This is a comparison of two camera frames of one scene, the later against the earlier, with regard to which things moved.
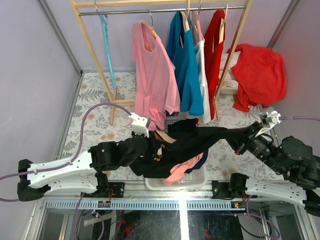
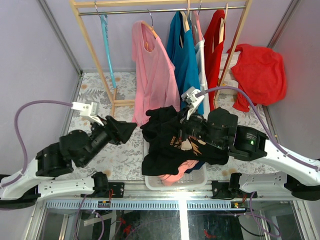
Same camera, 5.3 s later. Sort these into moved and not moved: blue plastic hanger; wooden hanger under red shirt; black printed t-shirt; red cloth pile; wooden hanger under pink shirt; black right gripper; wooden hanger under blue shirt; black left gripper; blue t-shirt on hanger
Moved: black left gripper; black right gripper; black printed t-shirt
Not moved: wooden hanger under blue shirt; blue t-shirt on hanger; blue plastic hanger; wooden hanger under red shirt; wooden hanger under pink shirt; red cloth pile
